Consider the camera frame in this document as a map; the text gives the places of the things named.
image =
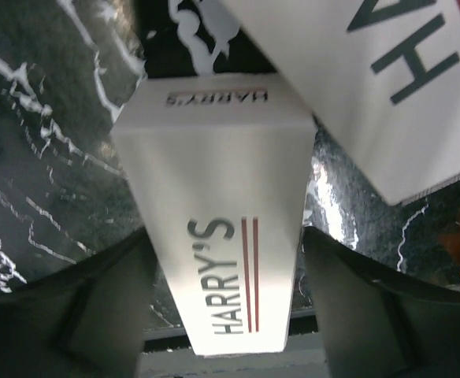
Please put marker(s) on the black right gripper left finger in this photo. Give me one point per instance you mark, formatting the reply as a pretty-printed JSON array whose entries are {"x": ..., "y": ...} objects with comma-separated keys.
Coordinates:
[{"x": 85, "y": 321}]

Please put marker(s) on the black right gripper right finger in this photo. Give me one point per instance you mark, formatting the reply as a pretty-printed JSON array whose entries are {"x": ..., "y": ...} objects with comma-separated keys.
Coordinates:
[{"x": 376, "y": 322}]

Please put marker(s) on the white Harry's box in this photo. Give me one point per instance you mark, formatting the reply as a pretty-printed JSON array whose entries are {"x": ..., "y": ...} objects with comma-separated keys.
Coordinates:
[
  {"x": 218, "y": 167},
  {"x": 383, "y": 77}
]

